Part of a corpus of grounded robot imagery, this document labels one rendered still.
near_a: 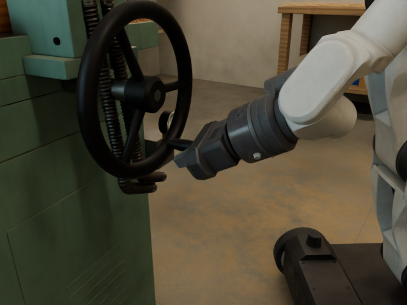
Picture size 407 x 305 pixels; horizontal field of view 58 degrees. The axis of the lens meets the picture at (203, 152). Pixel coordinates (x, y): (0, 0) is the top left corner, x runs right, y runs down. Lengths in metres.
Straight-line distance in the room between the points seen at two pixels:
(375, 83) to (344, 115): 0.44
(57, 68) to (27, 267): 0.37
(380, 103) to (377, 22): 0.50
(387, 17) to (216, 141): 0.27
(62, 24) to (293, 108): 0.36
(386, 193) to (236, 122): 0.65
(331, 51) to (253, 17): 3.61
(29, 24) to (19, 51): 0.04
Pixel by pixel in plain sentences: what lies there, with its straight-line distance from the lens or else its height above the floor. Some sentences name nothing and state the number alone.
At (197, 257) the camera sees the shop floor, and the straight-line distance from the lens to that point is 1.52.
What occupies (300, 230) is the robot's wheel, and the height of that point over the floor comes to 0.20.
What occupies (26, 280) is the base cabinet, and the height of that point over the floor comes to 0.47.
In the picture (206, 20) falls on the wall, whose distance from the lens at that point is 4.35.
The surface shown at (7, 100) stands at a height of 0.81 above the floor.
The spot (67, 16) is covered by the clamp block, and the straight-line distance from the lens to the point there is 0.61.
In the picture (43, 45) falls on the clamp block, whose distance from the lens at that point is 0.66.
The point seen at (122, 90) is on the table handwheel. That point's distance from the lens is 0.63.
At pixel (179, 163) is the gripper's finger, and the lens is 0.64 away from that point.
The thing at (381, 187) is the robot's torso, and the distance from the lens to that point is 1.09.
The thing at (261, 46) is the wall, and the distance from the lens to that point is 4.06.
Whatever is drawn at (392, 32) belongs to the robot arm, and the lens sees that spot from 0.50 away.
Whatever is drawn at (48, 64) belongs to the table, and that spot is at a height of 0.86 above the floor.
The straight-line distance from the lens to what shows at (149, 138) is 0.96.
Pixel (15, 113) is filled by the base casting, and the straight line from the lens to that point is 0.68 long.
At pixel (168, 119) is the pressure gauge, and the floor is 0.68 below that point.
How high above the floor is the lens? 0.97
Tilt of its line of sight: 24 degrees down
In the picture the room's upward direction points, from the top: straight up
